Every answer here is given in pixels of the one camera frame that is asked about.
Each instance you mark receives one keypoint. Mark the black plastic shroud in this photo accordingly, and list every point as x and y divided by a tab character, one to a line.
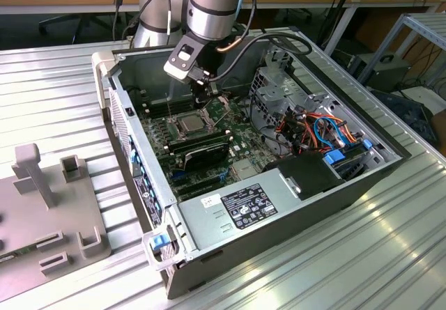
306	179

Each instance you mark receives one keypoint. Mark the black graphics card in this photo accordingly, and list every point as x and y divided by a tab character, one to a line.
205	155

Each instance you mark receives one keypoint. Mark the silver power supply unit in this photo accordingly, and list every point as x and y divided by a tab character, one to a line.
209	226

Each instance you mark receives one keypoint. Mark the grey parts rack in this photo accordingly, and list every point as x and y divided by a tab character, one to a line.
35	216

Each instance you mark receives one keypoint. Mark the black RAM stick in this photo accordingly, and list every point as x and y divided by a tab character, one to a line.
198	139

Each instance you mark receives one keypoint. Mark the green RAM stick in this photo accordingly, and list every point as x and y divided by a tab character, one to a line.
7	258

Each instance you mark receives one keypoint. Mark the small blue clip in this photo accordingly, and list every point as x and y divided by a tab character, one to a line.
367	143

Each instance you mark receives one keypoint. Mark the black expansion slot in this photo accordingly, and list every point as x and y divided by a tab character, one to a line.
200	189
195	181

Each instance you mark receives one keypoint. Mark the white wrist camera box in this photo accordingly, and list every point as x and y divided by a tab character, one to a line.
176	72

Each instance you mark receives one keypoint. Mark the black camera bracket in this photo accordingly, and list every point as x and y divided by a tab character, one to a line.
199	47

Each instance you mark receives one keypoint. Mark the silver drive cage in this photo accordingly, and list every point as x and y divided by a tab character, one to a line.
275	92

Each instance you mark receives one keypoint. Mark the small blue expansion slot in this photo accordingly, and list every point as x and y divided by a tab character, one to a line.
179	175

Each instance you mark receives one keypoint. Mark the green motherboard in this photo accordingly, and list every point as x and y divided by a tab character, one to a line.
244	139

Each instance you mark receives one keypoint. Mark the blue case latch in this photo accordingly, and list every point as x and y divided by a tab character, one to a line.
158	243

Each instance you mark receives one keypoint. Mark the blue disk carrier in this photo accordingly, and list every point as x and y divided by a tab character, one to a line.
334	158

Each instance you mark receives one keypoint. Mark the grey metal shelf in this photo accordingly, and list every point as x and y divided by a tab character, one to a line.
423	22

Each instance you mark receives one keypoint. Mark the thin metal locking lever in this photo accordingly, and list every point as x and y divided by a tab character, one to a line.
169	108
223	117

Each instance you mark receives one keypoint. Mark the silver chipset heatsink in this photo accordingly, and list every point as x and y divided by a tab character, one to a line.
245	169

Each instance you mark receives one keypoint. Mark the silver CPU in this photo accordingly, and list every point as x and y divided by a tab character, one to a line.
191	123

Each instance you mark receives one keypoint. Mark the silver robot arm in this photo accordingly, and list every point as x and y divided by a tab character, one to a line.
212	7

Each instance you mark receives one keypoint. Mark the black RAM slot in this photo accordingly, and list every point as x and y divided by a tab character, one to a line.
157	102
157	112

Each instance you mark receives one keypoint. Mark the open PC case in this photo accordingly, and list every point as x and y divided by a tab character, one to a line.
278	237

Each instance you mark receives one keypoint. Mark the CPU socket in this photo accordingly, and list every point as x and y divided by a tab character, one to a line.
200	131

